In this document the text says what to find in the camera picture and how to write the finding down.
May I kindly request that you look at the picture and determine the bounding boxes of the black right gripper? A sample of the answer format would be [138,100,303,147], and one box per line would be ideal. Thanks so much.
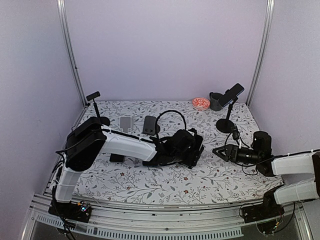
[213,144,262,165]

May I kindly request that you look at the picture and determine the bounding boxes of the black tall phone stand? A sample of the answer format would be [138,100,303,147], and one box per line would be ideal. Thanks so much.
[215,97,238,134]

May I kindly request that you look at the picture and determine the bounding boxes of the black phone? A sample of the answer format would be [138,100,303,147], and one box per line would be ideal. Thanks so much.
[142,160,159,167]
[218,83,245,107]
[191,134,204,158]
[109,153,126,163]

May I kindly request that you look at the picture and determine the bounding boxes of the black round-base phone stand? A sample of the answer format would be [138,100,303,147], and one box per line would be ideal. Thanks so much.
[86,91,111,126]

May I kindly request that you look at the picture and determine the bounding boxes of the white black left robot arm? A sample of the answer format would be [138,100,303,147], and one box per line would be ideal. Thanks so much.
[48,117,204,223]

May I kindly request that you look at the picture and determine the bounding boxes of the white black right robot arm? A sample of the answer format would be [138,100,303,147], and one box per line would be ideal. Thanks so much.
[212,126,320,236]

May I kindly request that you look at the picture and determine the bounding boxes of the white flat phone stand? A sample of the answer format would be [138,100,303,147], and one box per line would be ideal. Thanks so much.
[119,116,133,134]

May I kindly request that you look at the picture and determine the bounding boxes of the dark grey cup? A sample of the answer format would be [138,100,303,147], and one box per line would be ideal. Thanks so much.
[209,92,223,112]

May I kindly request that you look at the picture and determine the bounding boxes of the red white patterned bowl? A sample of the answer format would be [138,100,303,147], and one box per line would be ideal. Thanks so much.
[191,97,210,111]

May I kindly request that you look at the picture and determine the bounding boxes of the floral patterned table mat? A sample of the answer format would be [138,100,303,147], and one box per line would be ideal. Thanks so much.
[71,100,283,205]

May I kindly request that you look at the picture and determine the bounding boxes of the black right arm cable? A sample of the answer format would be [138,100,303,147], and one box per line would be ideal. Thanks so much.
[223,132,320,176]

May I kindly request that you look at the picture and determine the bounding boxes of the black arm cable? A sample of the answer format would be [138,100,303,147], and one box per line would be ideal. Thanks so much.
[223,132,320,176]
[154,109,188,141]

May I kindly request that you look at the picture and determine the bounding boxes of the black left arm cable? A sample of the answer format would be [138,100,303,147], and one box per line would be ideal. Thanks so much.
[154,109,188,141]

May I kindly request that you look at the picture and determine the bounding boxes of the aluminium front rail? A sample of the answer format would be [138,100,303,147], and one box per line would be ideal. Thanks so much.
[21,194,315,240]

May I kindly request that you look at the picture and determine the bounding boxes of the right aluminium frame post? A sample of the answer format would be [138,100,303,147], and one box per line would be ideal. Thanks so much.
[245,0,275,107]

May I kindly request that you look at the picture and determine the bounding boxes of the aluminium frame post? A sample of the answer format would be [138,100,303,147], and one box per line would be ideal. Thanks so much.
[245,0,275,107]
[56,0,88,107]

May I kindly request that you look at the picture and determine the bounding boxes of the left aluminium frame post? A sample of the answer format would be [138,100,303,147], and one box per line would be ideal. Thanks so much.
[56,0,88,107]

